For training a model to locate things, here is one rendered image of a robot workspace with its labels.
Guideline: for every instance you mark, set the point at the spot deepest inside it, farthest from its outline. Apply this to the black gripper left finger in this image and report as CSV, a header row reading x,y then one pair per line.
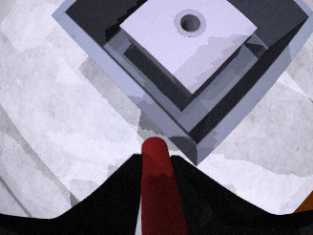
x,y
111,209

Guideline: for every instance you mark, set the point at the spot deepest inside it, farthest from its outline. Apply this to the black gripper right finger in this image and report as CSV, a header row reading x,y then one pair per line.
x,y
211,209

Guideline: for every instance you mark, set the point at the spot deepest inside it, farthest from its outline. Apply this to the dark red peg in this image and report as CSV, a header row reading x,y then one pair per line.
x,y
161,209

